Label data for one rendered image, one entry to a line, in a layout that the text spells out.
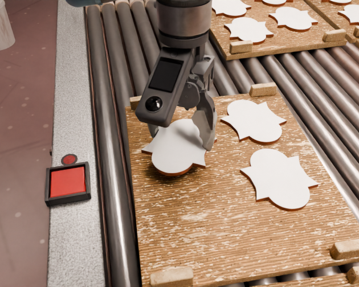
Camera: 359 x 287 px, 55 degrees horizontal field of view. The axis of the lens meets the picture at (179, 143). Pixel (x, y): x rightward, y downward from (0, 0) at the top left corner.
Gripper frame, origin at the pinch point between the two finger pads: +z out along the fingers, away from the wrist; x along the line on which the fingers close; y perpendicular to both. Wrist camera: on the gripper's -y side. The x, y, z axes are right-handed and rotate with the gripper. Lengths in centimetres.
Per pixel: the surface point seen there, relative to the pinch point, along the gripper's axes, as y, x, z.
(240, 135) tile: 9.9, -9.1, 3.6
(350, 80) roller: 41, -29, 5
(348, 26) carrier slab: 67, -28, 2
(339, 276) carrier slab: -12.1, -28.7, 6.4
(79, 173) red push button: -8.2, 16.4, 5.5
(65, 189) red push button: -12.1, 16.9, 5.7
